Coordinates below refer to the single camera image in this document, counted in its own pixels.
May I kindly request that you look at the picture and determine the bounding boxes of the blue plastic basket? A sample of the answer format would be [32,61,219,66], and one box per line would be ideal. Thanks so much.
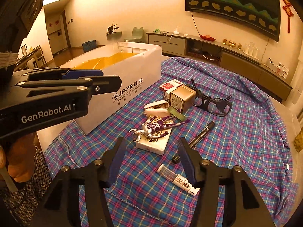
[82,40,96,52]

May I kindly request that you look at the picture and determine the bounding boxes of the green plastic chair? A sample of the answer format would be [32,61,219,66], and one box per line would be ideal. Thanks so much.
[124,27,145,43]

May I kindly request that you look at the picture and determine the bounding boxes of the person's patterned clothing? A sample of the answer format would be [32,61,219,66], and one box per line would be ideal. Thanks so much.
[0,147,80,227]

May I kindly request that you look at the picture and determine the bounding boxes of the purple pen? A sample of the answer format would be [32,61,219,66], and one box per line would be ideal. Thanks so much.
[166,119,190,128]

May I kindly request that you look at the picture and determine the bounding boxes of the red knot ornament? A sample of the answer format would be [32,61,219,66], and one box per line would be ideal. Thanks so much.
[281,0,294,33]

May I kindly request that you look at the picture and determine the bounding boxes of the blue plaid cloth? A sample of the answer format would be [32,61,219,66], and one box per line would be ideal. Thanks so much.
[44,57,299,227]

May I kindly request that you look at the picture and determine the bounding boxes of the red card box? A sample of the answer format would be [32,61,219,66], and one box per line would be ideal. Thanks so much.
[159,79,184,95]

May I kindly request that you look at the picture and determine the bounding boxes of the black marker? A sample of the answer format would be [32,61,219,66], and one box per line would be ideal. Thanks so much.
[188,121,215,148]

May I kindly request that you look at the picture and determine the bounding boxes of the small clear white tube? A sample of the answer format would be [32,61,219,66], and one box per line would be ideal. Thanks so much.
[157,164,200,195]

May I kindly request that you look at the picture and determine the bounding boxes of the wooden dining chair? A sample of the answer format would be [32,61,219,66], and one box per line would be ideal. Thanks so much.
[32,46,48,68]

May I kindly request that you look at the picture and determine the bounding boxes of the white cardboard box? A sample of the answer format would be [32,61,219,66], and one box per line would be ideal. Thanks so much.
[59,41,162,135]

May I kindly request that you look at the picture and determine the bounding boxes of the cluster of clear glasses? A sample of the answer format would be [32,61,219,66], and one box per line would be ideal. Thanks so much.
[244,42,259,57]

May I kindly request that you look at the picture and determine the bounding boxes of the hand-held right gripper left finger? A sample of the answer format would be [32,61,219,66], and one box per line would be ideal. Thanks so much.
[39,137,128,227]

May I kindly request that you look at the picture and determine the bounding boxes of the person's left hand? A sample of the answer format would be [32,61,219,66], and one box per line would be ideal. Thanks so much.
[0,132,36,182]

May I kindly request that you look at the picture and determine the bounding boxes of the television cable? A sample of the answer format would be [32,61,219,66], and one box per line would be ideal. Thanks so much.
[191,12,206,37]

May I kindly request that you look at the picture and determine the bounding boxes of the black glasses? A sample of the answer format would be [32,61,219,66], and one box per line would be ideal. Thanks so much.
[185,79,233,117]

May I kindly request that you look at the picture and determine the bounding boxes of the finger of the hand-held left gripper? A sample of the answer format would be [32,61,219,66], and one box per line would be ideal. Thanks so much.
[14,67,104,80]
[14,75,123,95]

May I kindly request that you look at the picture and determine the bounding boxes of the silver purple toy figure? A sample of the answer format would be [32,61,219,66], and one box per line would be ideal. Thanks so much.
[128,116,177,142]

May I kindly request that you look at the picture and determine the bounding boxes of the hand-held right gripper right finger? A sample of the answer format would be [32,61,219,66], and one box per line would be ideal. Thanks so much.
[177,137,276,227]

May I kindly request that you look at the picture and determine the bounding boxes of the white desk organiser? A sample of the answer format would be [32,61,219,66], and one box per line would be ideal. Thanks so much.
[269,57,289,78]

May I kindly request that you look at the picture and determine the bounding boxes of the grey television cabinet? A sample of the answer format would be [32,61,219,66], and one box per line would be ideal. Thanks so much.
[146,31,293,103]

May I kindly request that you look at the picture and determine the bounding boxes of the dark leafy plant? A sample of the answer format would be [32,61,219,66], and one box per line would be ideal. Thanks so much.
[106,22,119,35]

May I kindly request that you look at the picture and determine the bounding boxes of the wall television with patterned cover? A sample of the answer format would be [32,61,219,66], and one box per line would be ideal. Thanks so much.
[185,0,282,42]

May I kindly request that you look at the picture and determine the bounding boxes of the white paper pack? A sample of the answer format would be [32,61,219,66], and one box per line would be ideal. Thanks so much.
[135,116,171,156]

